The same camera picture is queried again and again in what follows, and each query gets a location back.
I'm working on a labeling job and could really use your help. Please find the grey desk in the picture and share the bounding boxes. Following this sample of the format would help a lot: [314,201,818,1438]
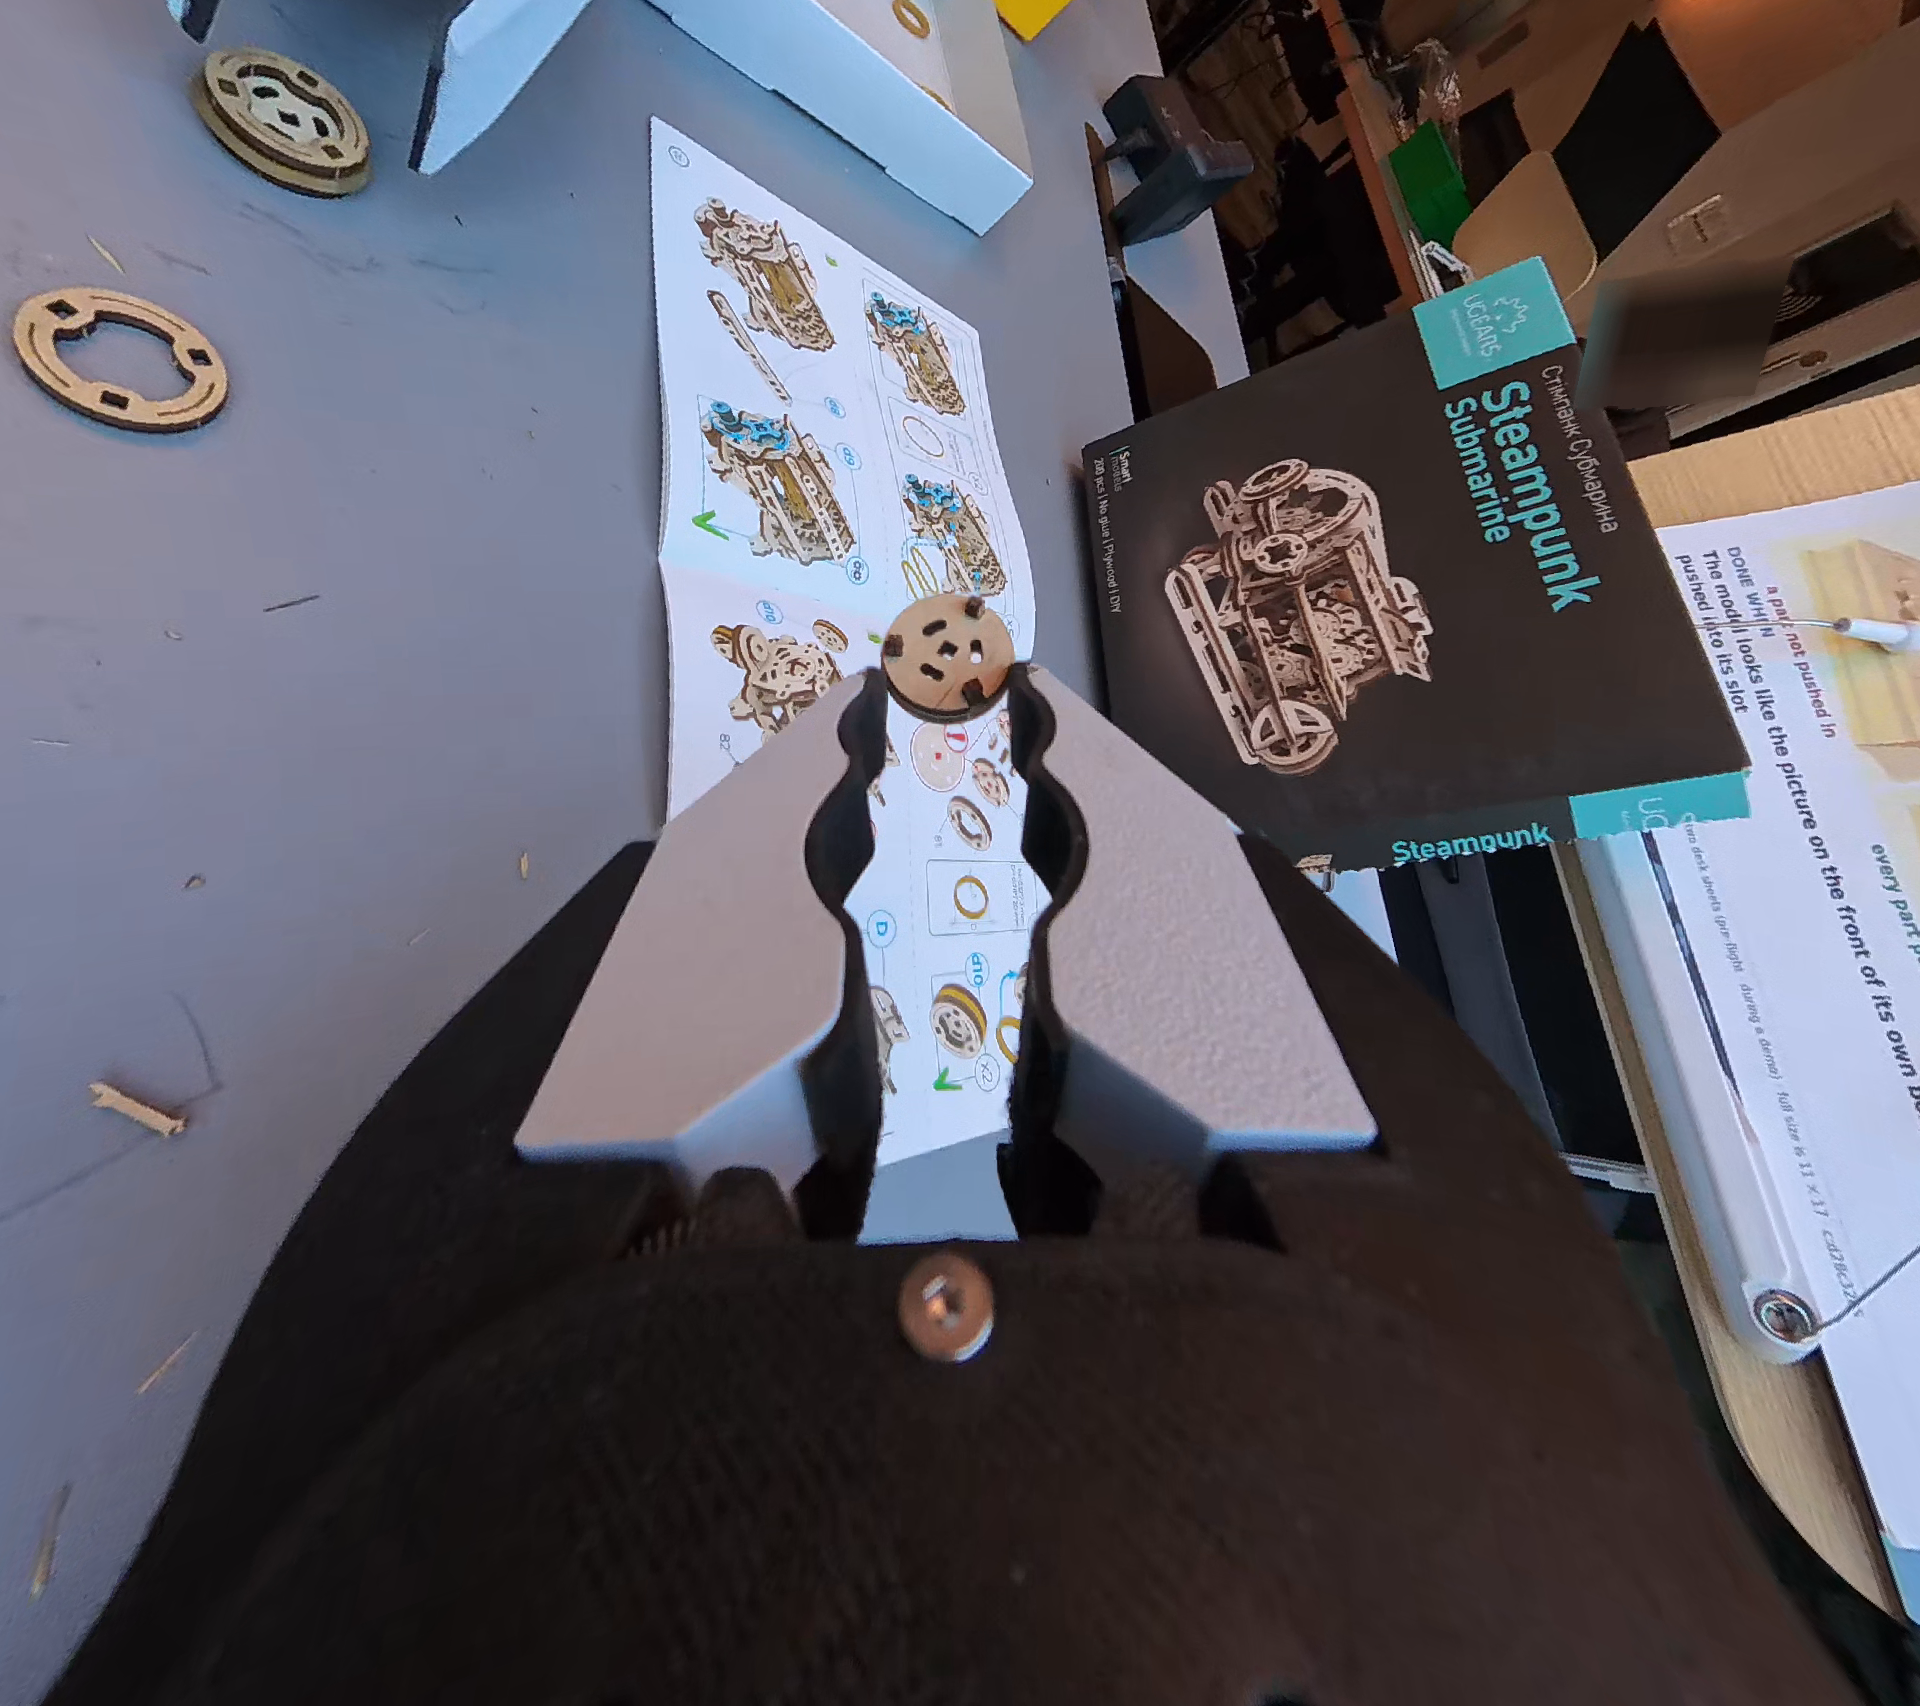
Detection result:
[0,0,1253,1706]

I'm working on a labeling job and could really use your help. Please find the white cardboard box tray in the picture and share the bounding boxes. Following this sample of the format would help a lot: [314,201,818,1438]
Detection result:
[615,0,1038,237]

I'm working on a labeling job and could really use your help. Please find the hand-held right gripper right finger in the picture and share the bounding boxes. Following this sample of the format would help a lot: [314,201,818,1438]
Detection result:
[998,664,1380,1239]

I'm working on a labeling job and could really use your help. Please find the scattered wood chips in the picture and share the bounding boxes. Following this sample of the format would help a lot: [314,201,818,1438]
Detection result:
[31,236,542,1602]

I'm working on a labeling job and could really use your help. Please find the flat wooden ring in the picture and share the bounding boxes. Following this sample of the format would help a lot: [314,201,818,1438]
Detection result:
[13,285,230,436]

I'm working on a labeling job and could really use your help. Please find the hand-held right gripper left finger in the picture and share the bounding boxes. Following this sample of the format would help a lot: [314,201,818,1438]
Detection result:
[518,670,890,1239]

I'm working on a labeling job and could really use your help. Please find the wooden slotted disc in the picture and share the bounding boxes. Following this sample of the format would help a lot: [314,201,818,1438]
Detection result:
[188,45,377,201]

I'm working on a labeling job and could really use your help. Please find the black desktop device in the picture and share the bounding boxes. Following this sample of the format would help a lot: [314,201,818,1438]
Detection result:
[1101,75,1253,246]

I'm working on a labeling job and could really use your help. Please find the wooden disc with pegs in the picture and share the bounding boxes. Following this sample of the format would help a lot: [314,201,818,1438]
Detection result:
[876,592,1014,724]

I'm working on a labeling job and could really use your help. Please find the laminated instruction sheet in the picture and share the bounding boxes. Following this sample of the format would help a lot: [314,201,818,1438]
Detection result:
[1641,483,1920,1550]

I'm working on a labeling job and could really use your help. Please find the assembly instruction booklet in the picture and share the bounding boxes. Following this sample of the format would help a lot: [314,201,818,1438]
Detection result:
[647,116,1043,1167]

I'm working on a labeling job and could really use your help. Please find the black model kit box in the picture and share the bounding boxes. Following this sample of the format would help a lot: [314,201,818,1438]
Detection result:
[1080,256,1754,871]

